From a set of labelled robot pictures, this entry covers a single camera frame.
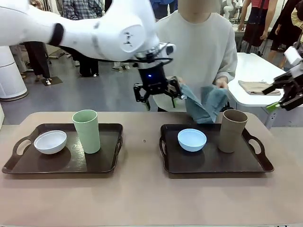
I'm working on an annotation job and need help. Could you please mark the light blue bowl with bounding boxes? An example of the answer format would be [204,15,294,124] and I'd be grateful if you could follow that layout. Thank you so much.
[177,128,208,152]

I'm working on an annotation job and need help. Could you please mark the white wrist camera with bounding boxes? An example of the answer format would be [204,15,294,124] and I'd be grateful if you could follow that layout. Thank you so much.
[283,45,303,66]
[158,42,177,60]

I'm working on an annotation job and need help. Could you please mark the black floor stand plate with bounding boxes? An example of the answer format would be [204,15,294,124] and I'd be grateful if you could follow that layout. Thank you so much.
[41,76,64,86]

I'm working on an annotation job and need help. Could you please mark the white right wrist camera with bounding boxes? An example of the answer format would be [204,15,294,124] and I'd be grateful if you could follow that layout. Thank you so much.
[283,45,303,66]

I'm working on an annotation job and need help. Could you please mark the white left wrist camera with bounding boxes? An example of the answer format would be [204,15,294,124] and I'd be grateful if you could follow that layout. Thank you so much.
[158,42,177,60]

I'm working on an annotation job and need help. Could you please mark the bystander in red plaid shirt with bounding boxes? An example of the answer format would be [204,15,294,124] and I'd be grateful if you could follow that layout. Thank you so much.
[23,0,52,81]

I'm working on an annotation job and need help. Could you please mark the bystander in black dress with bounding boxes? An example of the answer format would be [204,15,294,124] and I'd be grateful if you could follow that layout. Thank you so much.
[267,0,303,70]

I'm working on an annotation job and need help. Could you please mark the bystander in blue plaid shirt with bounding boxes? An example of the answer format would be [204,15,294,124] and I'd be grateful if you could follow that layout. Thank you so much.
[62,0,105,78]

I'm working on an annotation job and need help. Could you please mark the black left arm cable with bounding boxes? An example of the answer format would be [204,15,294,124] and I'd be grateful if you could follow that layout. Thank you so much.
[97,55,175,70]

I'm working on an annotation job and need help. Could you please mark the bystander in dark red skirt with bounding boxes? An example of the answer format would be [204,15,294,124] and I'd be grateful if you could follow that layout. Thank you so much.
[238,0,273,52]

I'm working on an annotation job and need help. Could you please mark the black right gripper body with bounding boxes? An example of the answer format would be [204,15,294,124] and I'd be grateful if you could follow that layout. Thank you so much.
[290,66,303,101]

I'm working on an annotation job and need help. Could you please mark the brown tall cup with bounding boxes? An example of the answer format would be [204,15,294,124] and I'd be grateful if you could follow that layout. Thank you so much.
[217,109,249,154]

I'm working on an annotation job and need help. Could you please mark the bystander in blue top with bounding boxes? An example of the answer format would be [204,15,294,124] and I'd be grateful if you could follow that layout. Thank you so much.
[148,0,181,22]

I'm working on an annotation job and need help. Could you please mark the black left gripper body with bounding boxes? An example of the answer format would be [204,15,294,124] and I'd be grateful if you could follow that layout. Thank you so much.
[136,63,169,96]

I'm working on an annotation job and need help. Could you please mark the beige cloth mat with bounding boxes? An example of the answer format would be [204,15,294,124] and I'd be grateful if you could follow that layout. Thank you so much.
[238,80,282,96]

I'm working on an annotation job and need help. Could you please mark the white background table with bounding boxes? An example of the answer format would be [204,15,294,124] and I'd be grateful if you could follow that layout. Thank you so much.
[226,52,303,130]

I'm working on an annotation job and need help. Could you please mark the white bowl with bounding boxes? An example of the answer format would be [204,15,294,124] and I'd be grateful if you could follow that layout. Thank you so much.
[34,130,68,155]

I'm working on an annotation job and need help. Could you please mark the person in white shirt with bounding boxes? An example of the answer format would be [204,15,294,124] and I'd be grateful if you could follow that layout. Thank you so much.
[153,9,238,112]

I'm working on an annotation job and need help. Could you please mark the light green tall cup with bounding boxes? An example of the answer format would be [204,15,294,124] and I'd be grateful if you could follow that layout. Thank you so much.
[71,109,102,155]

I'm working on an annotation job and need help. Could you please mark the blue-green cloth mat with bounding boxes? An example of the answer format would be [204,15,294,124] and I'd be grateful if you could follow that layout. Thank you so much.
[180,82,229,124]

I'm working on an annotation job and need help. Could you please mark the person's left hand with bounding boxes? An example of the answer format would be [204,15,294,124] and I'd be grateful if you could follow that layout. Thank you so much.
[214,78,229,90]

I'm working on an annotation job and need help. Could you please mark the dark brown handled tray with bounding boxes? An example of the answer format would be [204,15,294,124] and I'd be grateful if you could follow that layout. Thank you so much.
[1,122,124,175]
[159,122,275,175]

